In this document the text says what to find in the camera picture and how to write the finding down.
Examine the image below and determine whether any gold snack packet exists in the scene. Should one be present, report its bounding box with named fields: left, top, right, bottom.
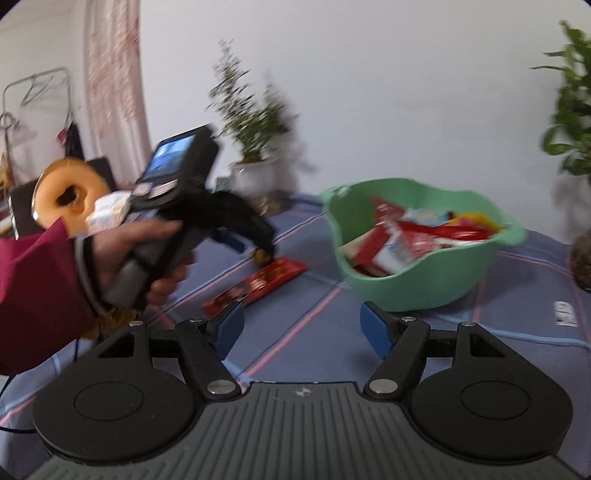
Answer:
left=95, top=307, right=145, bottom=341

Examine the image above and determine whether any orange ring-shaped toy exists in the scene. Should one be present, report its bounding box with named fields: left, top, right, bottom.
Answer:
left=31, top=158, right=112, bottom=232

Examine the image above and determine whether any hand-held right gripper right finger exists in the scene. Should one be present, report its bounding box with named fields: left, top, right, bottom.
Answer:
left=360, top=301, right=509, bottom=400

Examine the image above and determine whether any blue plaid tablecloth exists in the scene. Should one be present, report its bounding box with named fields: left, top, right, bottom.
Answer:
left=0, top=191, right=591, bottom=464

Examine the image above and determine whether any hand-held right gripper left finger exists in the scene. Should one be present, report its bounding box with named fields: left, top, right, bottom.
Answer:
left=95, top=302, right=245, bottom=400

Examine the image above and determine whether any white cloth label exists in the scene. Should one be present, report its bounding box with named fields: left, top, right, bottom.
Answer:
left=553, top=300, right=576, bottom=326

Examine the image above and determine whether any pale patterned curtain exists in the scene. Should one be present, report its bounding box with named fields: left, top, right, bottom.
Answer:
left=83, top=0, right=154, bottom=186

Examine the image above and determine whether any red and white snack bag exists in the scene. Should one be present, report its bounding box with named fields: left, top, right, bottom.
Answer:
left=397, top=219, right=492, bottom=254

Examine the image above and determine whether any light blue snack packet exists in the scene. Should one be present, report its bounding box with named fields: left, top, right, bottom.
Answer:
left=404, top=208, right=451, bottom=225

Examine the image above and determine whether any small potted plant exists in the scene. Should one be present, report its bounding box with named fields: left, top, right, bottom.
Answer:
left=208, top=39, right=298, bottom=216

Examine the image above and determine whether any metal clothes rack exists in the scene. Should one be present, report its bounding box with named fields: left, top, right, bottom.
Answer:
left=2, top=67, right=75, bottom=155

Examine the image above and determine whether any leafy plant in glass vase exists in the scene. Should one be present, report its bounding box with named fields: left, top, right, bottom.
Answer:
left=531, top=21, right=591, bottom=295

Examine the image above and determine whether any long red snack packet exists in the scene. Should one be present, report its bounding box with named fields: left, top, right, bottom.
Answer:
left=202, top=257, right=309, bottom=317

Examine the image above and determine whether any green plastic bowl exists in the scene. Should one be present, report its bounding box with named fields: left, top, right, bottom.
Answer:
left=322, top=178, right=528, bottom=313

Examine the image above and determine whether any person's left hand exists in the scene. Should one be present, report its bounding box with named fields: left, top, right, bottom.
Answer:
left=90, top=220, right=198, bottom=308

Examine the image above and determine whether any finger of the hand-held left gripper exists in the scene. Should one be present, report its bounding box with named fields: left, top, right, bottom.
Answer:
left=211, top=230, right=246, bottom=254
left=217, top=191, right=279, bottom=260

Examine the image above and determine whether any dark red snack packet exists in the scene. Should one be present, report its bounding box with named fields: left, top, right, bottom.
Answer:
left=372, top=198, right=409, bottom=236

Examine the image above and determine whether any dark hanging garment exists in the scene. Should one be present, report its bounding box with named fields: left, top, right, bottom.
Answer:
left=58, top=121, right=84, bottom=160

